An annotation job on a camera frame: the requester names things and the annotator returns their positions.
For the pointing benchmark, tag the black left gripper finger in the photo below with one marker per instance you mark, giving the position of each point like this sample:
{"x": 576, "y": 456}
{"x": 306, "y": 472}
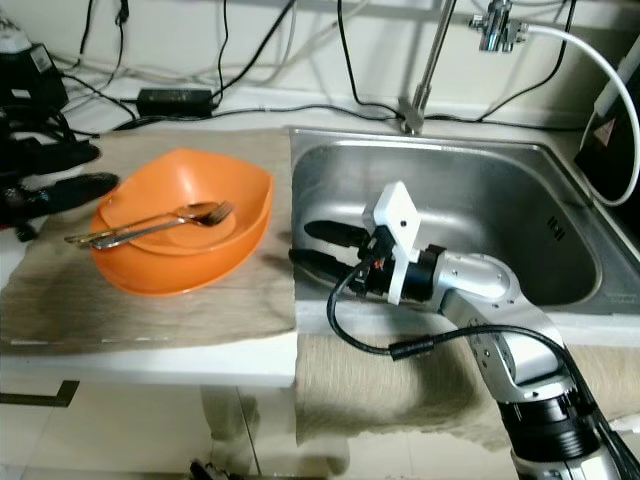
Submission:
{"x": 80, "y": 192}
{"x": 75, "y": 156}

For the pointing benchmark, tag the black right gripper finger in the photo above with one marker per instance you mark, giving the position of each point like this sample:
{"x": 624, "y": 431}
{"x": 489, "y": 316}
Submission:
{"x": 335, "y": 268}
{"x": 340, "y": 236}

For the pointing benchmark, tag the orange plastic bowl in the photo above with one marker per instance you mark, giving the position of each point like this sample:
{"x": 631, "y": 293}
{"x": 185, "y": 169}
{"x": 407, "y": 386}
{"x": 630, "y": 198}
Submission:
{"x": 190, "y": 270}

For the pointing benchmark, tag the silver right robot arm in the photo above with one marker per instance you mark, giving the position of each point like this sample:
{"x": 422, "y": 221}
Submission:
{"x": 480, "y": 275}

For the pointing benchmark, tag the cream kitchen base cabinet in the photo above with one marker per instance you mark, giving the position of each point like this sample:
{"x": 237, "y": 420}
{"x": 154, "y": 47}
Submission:
{"x": 140, "y": 430}

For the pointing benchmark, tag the black electronic device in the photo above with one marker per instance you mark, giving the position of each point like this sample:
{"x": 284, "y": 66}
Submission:
{"x": 40, "y": 70}

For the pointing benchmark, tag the black power adapter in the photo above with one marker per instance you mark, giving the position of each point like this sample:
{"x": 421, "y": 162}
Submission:
{"x": 175, "y": 100}

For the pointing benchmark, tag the stainless steel sink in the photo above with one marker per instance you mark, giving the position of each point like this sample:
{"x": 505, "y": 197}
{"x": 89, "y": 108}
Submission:
{"x": 490, "y": 180}

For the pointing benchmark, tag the beige hanging towel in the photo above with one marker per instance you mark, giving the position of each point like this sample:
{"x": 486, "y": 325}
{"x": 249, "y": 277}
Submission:
{"x": 410, "y": 400}

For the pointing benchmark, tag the beige woven counter mat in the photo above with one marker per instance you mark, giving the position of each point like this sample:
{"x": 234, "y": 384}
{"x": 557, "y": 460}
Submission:
{"x": 160, "y": 320}

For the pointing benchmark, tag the chrome sink faucet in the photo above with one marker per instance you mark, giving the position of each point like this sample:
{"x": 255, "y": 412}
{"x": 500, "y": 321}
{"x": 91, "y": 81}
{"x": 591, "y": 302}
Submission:
{"x": 415, "y": 100}

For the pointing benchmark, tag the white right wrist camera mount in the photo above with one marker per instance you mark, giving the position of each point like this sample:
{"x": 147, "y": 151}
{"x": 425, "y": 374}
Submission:
{"x": 395, "y": 215}

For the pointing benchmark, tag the black white wall appliance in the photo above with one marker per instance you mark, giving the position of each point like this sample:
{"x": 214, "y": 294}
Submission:
{"x": 605, "y": 150}

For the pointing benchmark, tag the chrome wall valve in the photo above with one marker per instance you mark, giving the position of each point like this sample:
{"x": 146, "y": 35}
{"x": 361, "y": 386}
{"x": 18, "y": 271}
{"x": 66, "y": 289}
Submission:
{"x": 500, "y": 25}

